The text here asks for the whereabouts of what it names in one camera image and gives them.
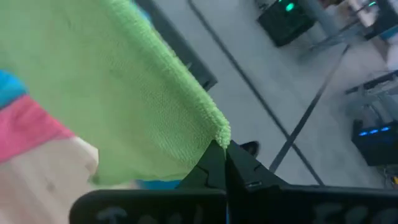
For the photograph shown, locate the green microfiber towel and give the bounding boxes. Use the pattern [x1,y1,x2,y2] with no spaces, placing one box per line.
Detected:
[0,0,233,187]

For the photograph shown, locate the black box blue lights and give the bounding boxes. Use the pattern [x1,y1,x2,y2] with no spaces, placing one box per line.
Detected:
[351,119,398,167]

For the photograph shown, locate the blue plastic bin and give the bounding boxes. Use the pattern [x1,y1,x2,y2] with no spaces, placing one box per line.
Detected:
[135,179,183,190]

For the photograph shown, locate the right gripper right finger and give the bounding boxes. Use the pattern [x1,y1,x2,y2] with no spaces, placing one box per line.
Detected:
[226,139,290,191]

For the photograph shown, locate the blue microfiber towel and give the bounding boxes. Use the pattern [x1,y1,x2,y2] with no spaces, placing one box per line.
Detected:
[0,70,29,110]

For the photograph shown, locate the pink microfiber towel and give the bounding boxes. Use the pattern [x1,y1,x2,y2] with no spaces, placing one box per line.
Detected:
[0,95,75,164]

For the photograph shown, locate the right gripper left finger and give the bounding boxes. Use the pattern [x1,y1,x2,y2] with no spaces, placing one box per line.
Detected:
[177,139,226,191]

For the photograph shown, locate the black box green light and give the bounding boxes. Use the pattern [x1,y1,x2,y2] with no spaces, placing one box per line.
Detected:
[256,0,315,48]

